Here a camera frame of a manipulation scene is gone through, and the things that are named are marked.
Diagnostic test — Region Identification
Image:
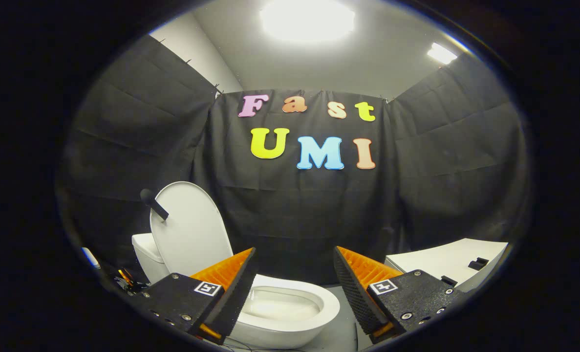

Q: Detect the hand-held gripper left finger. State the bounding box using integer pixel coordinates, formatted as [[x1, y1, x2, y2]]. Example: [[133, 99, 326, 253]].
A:
[[141, 247, 258, 345]]

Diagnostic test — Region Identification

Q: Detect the white ceramic toilet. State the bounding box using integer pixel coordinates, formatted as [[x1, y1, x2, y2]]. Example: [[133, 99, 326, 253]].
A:
[[132, 233, 341, 349]]

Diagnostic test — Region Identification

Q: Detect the bundle of black cables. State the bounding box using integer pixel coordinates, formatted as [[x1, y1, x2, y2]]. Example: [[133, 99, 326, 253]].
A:
[[111, 268, 147, 295]]

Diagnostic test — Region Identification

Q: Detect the white drawer cabinet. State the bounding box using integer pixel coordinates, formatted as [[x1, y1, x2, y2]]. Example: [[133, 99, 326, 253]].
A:
[[385, 238, 509, 293]]

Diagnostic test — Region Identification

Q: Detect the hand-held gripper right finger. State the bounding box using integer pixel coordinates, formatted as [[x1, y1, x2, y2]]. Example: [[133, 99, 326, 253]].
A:
[[333, 246, 469, 345]]

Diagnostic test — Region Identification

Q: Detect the black backdrop cloth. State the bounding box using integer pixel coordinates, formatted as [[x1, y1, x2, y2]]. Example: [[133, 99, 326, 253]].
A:
[[58, 34, 532, 285]]

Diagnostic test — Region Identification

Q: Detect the white toilet lid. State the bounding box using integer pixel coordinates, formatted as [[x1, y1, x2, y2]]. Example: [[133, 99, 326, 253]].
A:
[[140, 181, 233, 279]]

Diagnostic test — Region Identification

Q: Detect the small ceiling light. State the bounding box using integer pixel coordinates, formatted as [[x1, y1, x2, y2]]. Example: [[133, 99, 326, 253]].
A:
[[427, 43, 458, 65]]

